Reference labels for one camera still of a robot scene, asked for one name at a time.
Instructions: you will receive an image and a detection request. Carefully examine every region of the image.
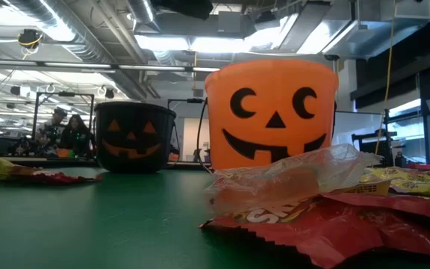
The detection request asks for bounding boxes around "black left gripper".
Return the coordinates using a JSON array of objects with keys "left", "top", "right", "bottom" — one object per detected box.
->
[{"left": 151, "top": 0, "right": 214, "bottom": 20}]

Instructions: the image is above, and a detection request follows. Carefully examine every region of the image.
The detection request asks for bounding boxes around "orange pumpkin bucket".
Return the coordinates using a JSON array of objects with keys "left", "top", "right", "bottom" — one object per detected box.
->
[{"left": 196, "top": 59, "right": 340, "bottom": 175}]

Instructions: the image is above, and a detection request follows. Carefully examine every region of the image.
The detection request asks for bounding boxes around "clear gummy candy bag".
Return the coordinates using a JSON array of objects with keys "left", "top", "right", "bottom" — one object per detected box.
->
[{"left": 204, "top": 143, "right": 384, "bottom": 217}]

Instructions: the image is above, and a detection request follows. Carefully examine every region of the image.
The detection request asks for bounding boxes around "long tube ceiling light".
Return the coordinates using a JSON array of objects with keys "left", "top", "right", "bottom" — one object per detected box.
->
[{"left": 0, "top": 58, "right": 220, "bottom": 72}]

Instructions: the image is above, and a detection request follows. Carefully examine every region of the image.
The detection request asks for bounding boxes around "black pumpkin bucket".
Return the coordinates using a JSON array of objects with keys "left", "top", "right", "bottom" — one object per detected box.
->
[{"left": 93, "top": 101, "right": 181, "bottom": 174}]

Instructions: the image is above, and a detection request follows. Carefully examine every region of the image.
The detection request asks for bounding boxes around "person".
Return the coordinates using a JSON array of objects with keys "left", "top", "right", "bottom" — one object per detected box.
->
[
  {"left": 35, "top": 107, "right": 67, "bottom": 156},
  {"left": 58, "top": 114, "right": 96, "bottom": 158}
]

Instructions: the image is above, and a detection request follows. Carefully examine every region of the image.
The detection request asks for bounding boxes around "white board panel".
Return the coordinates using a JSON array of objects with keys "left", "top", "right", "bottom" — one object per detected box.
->
[{"left": 332, "top": 111, "right": 384, "bottom": 147}]

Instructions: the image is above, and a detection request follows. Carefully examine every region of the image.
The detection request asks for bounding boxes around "green table mat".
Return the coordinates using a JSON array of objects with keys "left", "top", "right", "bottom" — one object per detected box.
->
[{"left": 0, "top": 166, "right": 430, "bottom": 269}]

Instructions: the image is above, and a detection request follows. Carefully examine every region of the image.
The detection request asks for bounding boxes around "round silver air duct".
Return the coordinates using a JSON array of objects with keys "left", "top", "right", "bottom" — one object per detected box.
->
[{"left": 127, "top": 0, "right": 162, "bottom": 33}]

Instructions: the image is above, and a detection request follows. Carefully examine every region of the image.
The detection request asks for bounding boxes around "black metal rig frame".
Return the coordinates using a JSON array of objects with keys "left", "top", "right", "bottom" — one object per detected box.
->
[
  {"left": 167, "top": 97, "right": 205, "bottom": 113},
  {"left": 31, "top": 91, "right": 96, "bottom": 158}
]

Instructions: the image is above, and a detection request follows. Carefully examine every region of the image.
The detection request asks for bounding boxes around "ceiling cable reel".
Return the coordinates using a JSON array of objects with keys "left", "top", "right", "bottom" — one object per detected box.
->
[{"left": 16, "top": 28, "right": 44, "bottom": 49}]

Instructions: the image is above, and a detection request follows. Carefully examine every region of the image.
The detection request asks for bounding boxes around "yellow hanging cable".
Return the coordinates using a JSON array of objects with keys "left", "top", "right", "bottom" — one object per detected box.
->
[{"left": 374, "top": 16, "right": 397, "bottom": 155}]

